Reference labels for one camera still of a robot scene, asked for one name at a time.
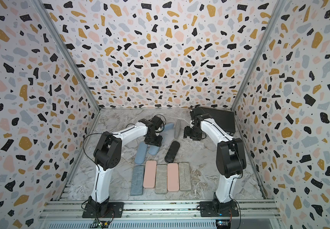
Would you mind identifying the grey case mint lining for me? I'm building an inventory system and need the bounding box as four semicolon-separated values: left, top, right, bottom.
130;165;145;196

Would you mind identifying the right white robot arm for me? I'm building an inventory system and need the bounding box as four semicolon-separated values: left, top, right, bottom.
184;106;247;217

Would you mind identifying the mint glasses case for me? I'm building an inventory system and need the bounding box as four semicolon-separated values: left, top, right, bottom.
155;165;167;194

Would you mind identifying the grey case with glasses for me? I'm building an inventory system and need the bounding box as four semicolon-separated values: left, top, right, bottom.
174;119;181;139

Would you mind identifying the blue case brown lining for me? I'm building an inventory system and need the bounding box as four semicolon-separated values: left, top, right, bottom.
163;123;174;132

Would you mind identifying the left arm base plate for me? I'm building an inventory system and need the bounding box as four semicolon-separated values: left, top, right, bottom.
82;202;124;219

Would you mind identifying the case with purple glasses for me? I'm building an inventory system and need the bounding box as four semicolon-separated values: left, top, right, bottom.
148;146;160;156

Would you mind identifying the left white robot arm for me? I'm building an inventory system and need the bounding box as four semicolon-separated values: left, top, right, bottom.
87;115;166;216

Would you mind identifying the pink glasses case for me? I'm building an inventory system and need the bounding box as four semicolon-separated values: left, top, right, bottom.
143;160;157;189
167;163;180;192

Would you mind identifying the black briefcase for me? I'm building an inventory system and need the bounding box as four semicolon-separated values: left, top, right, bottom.
200;107;236;136

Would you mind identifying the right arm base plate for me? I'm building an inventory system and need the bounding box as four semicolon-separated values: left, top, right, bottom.
197;199;240;217

